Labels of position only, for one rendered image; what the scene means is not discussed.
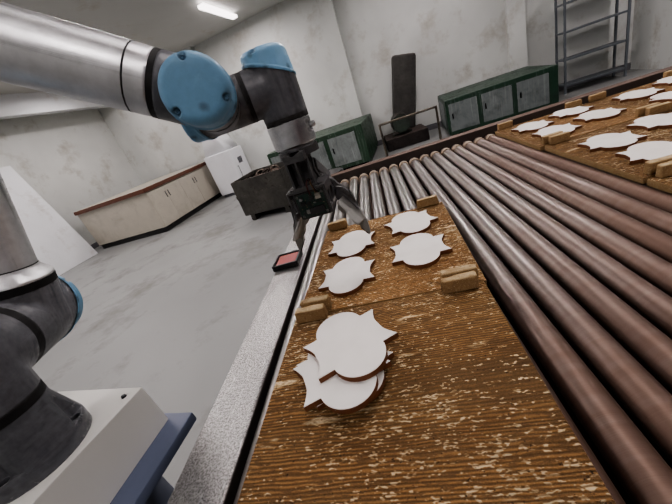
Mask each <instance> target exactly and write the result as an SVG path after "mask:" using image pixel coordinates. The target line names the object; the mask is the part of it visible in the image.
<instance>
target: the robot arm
mask: <svg viewBox="0 0 672 504"><path fill-rule="evenodd" d="M240 62H241V65H242V66H241V68H242V70H241V71H238V72H237V73H234V74H231V75H229V74H228V73H227V72H226V70H225V69H224V68H223V67H222V66H221V65H220V64H218V63H217V62H216V61H215V60H214V59H212V58H211V57H209V56H208V55H206V54H203V53H201V52H198V51H193V50H184V51H179V52H176V53H175V52H171V51H168V50H164V49H160V48H157V47H154V46H151V45H147V44H144V43H140V42H137V41H134V40H130V39H127V38H123V37H120V36H117V35H113V34H110V33H107V32H103V31H100V30H96V29H93V28H90V27H86V26H83V25H79V24H76V23H73V22H69V21H66V20H62V19H59V18H56V17H52V16H49V15H45V14H42V13H39V12H35V11H32V10H28V9H25V8H22V7H18V6H15V5H11V4H8V3H5V2H1V1H0V82H4V83H9V84H13V85H17V86H22V87H26V88H30V89H34V90H39V91H43V92H47V93H52V94H56V95H60V96H65V97H69V98H73V99H77V100H82V101H86V102H90V103H95V104H99V105H103V106H107V107H112V108H116V109H120V110H125V111H129V112H133V113H138V114H142V115H146V116H150V117H153V118H157V119H161V120H165V121H169V122H174V123H178V124H181V126H182V128H183V129H184V131H185V132H186V134H187V135H188V136H189V137H190V139H191V140H192V141H194V142H197V143H200V142H203V141H207V140H214V139H216V138H218V136H221V135H224V134H227V133H229V132H232V131H235V130H237V129H240V128H243V127H246V126H248V125H251V124H254V123H256V122H259V121H261V120H264V123H265V125H266V127H267V129H268V130H267V131H268V133H269V136H270V138H271V141H272V143H273V146H274V148H275V151H276V152H278V153H280V154H279V157H280V159H281V162H283V163H284V166H285V169H286V171H287V174H288V176H289V179H290V181H291V184H292V186H293V187H292V188H291V189H290V191H289V192H288V193H287V194H286V196H287V199H288V201H289V204H290V206H291V214H292V217H293V221H294V224H293V230H294V235H293V241H294V242H295V241H296V244H297V247H298V249H299V251H302V249H303V245H304V242H305V238H304V234H305V232H306V224H307V223H308V221H309V219H310V218H313V217H317V216H321V215H324V214H328V213H331V212H334V210H335V208H336V204H335V202H334V201H333V199H334V197H336V198H337V199H338V200H337V201H336V203H337V204H338V210H340V211H341V212H342V213H346V214H348V216H349V218H350V219H351V221H353V222H354V223H355V224H357V225H360V226H361V228H362V229H363V230H364V231H366V232H367V233H368V234H370V233H371V231H370V226H369V223H368V221H367V218H366V217H365V215H364V213H363V211H362V209H361V208H360V206H359V204H358V202H357V200H356V199H355V197H354V195H353V194H352V192H351V191H350V190H349V189H348V188H347V187H346V186H344V185H343V184H341V183H339V182H337V181H336V180H335V179H334V178H333V177H331V174H330V171H329V170H328V169H327V168H326V167H325V166H323V165H322V164H321V163H320V162H319V161H318V160H317V159H316V158H315V157H313V158H312V157H311V154H310V153H312V152H314V151H316V150H318V149H319V146H318V143H317V140H315V141H314V139H316V134H315V131H314V128H313V126H315V125H316V123H315V121H314V120H311V121H310V117H309V115H308V114H309V113H308V110H307V107H306V104H305V101H304V98H303V95H302V92H301V89H300V86H299V83H298V80H297V77H296V71H295V70H294V68H293V66H292V63H291V61H290V58H289V55H288V53H287V51H286V49H285V47H284V46H283V45H282V44H280V43H278V42H270V43H265V44H262V45H259V46H256V47H255V48H253V49H250V50H248V51H246V52H245V53H243V54H242V55H241V57H240ZM297 118H298V119H297ZM289 121H290V122H289ZM273 127H274V128H273ZM270 128H271V129H270ZM291 201H292V202H291ZM82 312H83V299H82V296H81V293H80V291H79V290H78V288H77V287H76V286H75V285H74V284H73V283H72V282H70V281H69V282H68V281H66V280H65V278H64V277H61V276H58V275H57V273H56V271H55V269H54V267H53V266H50V265H48V264H45V263H42V262H40V261H39V260H38V259H37V257H36V254H35V252H34V250H33V247H32V245H31V243H30V240H29V238H28V236H27V233H26V231H25V229H24V227H23V224H22V222H21V220H20V217H19V215H18V213H17V210H16V208H15V206H14V203H13V201H12V199H11V197H10V194H9V192H8V190H7V187H6V185H5V183H4V180H3V178H2V176H1V174H0V504H9V503H10V502H12V501H14V500H16V499H17V498H19V497H20V496H22V495H23V494H25V493H26V492H28V491H29V490H31V489H32V488H34V487H35V486H36V485H38V484H39V483H40V482H42V481H43V480H44V479H45V478H47V477H48V476H49V475H50V474H51V473H53V472H54V471H55V470H56V469H57V468H58V467H59V466H60V465H61V464H62V463H63V462H64V461H65V460H66V459H67V458H68V457H69V456H70V455H71V454H72V453H73V452H74V451H75V450H76V449H77V447H78V446H79V445H80V444H81V442H82V441H83V439H84V438H85V436H86V435H87V433H88V431H89V429H90V427H91V424H92V415H91V414H90V413H89V411H88V410H87V409H86V408H85V407H84V406H83V405H82V404H81V403H79V402H77V401H75V400H72V399H70V398H68V397H66V396H64V395H62V394H60V393H58V392H56V391H54V390H52V389H50V388H49V387H48V386H47V385H46V384H45V383H44V382H43V380H42V379H41V378H40V377H39V376H38V374H37V373H36V372H35V371H34V370H33V368H32V367H33V366H34V365H35V364H36V363H37V362H38V361H39V360H40V359H41V358H42V357H43V356H44V355H45V354H46V353H47V352H48V351H49V350H50V349H51V348H52V347H53V346H55V345H56V344H57V343H58V342H59V341H60V340H62V339H63V338H64V337H66V336H67V335H68V334H69V333H70V332H71V330H72V329H73V328H74V326H75V324H76V323H77V322H78V321H79V319H80V317H81V315H82Z"/></svg>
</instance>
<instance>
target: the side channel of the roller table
mask: <svg viewBox="0 0 672 504"><path fill-rule="evenodd" d="M668 70H672V66H670V67H667V68H664V69H661V70H658V71H655V72H651V73H648V74H645V75H642V76H639V77H636V78H633V79H629V80H626V81H623V82H620V83H617V84H614V85H611V86H607V87H604V88H601V89H598V90H595V91H592V92H589V93H585V94H582V95H579V96H576V97H573V98H570V99H567V100H563V101H560V102H557V103H554V104H551V105H548V106H544V107H541V108H538V109H535V110H532V111H529V112H526V113H522V114H519V115H516V116H513V117H510V118H507V119H504V120H500V121H497V122H494V123H491V124H488V125H485V126H482V127H478V128H475V129H472V130H469V131H466V132H463V133H460V134H456V135H453V136H450V137H447V138H444V139H441V140H438V141H434V142H431V143H428V144H425V145H422V146H419V147H416V148H412V149H409V150H406V151H403V152H400V153H397V154H393V155H390V156H387V157H384V158H381V159H378V160H375V161H371V162H368V163H365V164H362V165H359V166H356V167H353V168H349V169H346V170H343V171H340V172H337V173H334V174H331V177H333V178H334V179H335V180H336V181H337V182H339V183H340V182H341V181H342V180H343V179H347V180H348V181H349V182H350V179H351V177H353V176H357V177H358V178H359V177H360V175H361V174H362V173H366V174H367V175H368V176H369V173H370V172H371V171H372V170H376V171H377V172H378V173H379V170H380V168H382V167H386V168H387V169H388V170H389V167H390V165H391V164H396V165H398V167H399V163H400V162H401V161H407V162H408V163H409V161H410V159H411V158H413V157H415V158H418V159H419V158H420V156H421V155H423V154H426V155H428V156H429V157H430V154H431V152H433V151H438V152H441V150H442V149H443V148H450V149H451V147H452V146H453V145H455V144H459V145H461V146H462V144H463V142H465V141H472V142H473V140H474V139H475V138H477V137H482V138H484V137H485V136H486V135H487V134H495V131H497V124H500V123H503V122H506V121H509V120H513V126H514V125H517V124H520V123H523V122H527V121H530V120H533V119H536V118H540V117H543V116H546V115H549V114H553V113H554V112H556V111H559V110H562V109H565V103H567V102H571V101H575V100H578V99H582V104H585V103H589V102H588V96H590V95H593V94H596V93H599V92H602V91H606V97H608V96H611V95H614V94H617V93H621V92H624V91H627V90H630V89H633V88H637V87H640V86H643V85H646V84H649V83H653V82H656V81H657V80H660V79H662V78H663V73H664V72H666V71H668Z"/></svg>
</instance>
